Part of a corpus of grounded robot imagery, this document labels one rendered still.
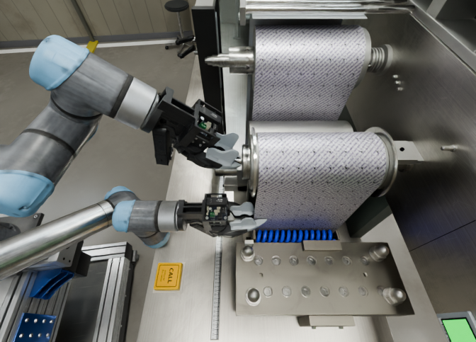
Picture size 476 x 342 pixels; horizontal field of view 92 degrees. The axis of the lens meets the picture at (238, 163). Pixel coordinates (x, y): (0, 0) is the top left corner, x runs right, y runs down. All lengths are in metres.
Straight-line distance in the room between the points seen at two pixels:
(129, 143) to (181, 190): 1.60
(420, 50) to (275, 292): 0.60
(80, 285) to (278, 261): 1.28
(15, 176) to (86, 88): 0.14
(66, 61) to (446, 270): 0.67
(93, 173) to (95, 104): 1.95
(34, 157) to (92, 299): 1.29
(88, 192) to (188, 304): 1.64
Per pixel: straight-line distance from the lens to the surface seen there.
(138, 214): 0.59
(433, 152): 0.55
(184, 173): 0.92
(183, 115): 0.39
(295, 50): 0.56
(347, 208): 0.59
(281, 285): 0.62
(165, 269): 0.76
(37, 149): 0.43
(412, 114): 0.60
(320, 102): 0.63
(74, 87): 0.40
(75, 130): 0.45
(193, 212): 0.56
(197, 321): 0.75
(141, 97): 0.39
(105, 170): 2.30
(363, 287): 0.68
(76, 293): 1.69
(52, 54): 0.40
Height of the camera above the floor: 1.64
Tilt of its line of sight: 54 degrees down
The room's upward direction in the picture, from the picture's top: straight up
